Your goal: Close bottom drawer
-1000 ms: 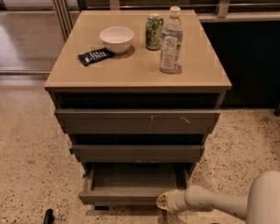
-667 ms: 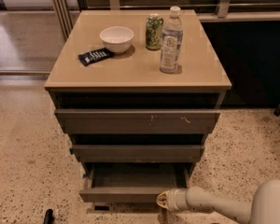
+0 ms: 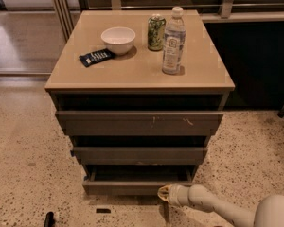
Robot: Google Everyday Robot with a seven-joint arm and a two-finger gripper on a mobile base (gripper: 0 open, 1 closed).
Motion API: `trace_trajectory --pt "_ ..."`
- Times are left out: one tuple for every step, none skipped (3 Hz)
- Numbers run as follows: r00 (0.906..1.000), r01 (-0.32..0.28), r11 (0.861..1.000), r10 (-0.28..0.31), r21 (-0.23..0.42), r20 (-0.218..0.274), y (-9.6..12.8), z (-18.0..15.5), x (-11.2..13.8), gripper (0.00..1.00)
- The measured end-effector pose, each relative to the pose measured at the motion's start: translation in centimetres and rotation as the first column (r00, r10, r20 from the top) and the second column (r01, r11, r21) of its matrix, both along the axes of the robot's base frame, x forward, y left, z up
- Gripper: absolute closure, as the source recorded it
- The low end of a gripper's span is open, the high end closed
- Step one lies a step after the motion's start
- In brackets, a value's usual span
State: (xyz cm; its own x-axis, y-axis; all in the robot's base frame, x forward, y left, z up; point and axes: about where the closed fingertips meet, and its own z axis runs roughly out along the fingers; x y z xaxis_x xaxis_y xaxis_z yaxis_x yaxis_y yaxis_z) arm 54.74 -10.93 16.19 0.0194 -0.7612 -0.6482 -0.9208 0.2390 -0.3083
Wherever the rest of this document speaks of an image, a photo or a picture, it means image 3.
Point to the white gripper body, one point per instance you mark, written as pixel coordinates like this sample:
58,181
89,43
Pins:
177,195

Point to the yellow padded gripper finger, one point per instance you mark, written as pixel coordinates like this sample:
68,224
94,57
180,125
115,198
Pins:
163,193

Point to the grey bottom drawer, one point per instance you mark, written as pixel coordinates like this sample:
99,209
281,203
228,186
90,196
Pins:
135,180

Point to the grey drawer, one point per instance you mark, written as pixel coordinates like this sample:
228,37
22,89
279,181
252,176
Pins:
141,156
135,180
138,123

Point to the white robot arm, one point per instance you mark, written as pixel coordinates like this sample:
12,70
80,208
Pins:
269,212

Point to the grey middle drawer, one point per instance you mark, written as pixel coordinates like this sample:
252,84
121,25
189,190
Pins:
141,156

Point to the grey drawer cabinet beige top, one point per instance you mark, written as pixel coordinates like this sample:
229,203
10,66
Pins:
135,81

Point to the grey top drawer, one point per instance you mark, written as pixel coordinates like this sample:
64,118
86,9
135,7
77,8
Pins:
138,123

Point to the black object on floor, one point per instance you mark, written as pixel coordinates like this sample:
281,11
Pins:
49,220

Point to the dark blue snack packet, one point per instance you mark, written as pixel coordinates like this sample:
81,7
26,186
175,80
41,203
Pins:
96,57

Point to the white ceramic bowl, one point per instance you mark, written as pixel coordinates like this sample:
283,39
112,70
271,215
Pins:
118,40

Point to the clear plastic water bottle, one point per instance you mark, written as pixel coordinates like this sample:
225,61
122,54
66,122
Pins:
174,39

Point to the green drink can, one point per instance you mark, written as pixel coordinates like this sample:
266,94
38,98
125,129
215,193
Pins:
156,28

